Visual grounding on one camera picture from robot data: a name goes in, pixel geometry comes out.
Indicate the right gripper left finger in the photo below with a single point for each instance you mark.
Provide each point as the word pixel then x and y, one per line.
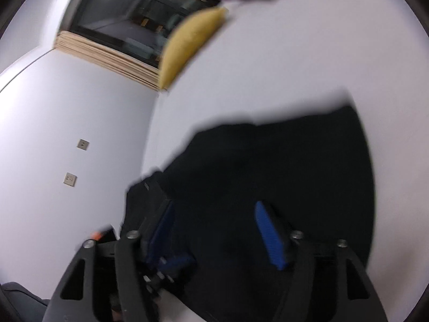
pixel 103 275

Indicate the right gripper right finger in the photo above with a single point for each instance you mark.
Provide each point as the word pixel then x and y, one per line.
pixel 324 281

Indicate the black jeans pant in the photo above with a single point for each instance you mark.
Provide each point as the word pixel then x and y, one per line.
pixel 312 174

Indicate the yellow cushion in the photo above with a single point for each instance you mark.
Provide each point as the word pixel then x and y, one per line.
pixel 186 40

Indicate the dark window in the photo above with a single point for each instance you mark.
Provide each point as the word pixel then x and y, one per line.
pixel 138 28

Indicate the white bed mattress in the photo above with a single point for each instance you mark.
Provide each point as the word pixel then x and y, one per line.
pixel 274 57

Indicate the lower wall socket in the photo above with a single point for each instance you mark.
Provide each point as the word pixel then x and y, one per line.
pixel 70 179

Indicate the wall socket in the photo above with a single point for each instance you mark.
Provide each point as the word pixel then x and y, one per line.
pixel 83 144
pixel 70 179

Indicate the upper wall socket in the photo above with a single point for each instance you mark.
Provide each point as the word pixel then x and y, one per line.
pixel 83 144

